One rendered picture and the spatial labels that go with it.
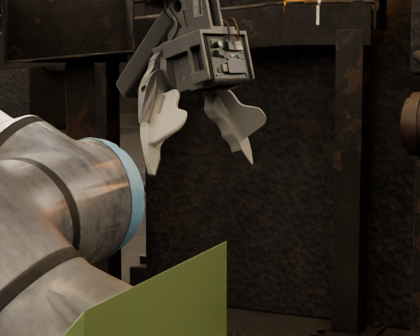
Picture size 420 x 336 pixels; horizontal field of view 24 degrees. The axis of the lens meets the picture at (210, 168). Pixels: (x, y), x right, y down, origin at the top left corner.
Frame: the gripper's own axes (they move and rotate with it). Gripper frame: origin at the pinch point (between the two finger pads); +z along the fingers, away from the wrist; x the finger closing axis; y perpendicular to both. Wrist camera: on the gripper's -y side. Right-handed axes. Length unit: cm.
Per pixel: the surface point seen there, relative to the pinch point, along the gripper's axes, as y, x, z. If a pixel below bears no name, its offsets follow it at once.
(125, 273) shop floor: -133, 100, 13
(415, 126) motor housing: -24, 82, -6
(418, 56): -26, 92, -20
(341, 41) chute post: -42, 91, -28
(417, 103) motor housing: -23, 84, -10
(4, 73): -528, 350, -142
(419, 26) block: -27, 96, -27
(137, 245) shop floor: -159, 128, 5
